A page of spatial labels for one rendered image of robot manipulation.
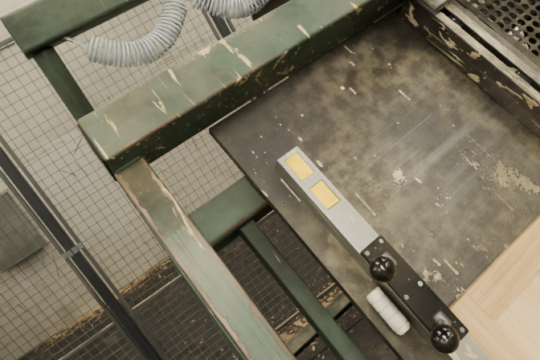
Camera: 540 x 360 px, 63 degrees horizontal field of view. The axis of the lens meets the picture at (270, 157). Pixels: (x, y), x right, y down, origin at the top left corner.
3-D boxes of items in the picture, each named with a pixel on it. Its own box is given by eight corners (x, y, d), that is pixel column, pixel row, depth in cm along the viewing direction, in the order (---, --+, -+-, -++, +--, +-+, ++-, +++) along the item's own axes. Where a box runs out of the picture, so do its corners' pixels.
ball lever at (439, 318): (440, 336, 71) (444, 363, 58) (423, 317, 72) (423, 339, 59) (459, 321, 70) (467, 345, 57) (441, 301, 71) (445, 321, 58)
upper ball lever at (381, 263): (387, 276, 74) (381, 290, 62) (371, 259, 75) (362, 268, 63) (404, 262, 74) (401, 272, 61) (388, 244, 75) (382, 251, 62)
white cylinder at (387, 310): (362, 298, 75) (396, 337, 73) (367, 296, 73) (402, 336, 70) (374, 287, 76) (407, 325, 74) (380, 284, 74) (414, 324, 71)
